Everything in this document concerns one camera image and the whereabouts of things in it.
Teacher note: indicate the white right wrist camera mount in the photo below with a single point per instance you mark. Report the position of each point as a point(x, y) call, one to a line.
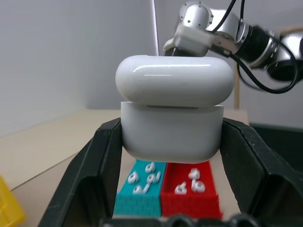
point(191, 40)

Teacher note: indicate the yellow plastic bin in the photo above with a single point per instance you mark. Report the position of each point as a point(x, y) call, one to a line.
point(9, 205)

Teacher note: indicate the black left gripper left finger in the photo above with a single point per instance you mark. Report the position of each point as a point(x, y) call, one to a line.
point(80, 179)

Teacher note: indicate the white earbud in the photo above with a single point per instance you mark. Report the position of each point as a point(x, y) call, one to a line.
point(194, 173)
point(181, 188)
point(153, 177)
point(141, 188)
point(198, 186)
point(133, 177)
point(149, 167)

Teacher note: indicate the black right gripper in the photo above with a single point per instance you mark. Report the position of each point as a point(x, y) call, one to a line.
point(174, 52)

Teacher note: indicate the red plastic tray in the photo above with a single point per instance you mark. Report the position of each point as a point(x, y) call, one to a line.
point(189, 204)

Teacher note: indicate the white earbud charging case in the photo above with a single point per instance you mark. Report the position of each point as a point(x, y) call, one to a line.
point(172, 118)

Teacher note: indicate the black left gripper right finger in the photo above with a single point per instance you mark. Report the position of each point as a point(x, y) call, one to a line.
point(255, 175)

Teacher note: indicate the teal plastic tray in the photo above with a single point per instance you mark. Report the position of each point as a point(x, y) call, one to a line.
point(137, 203)

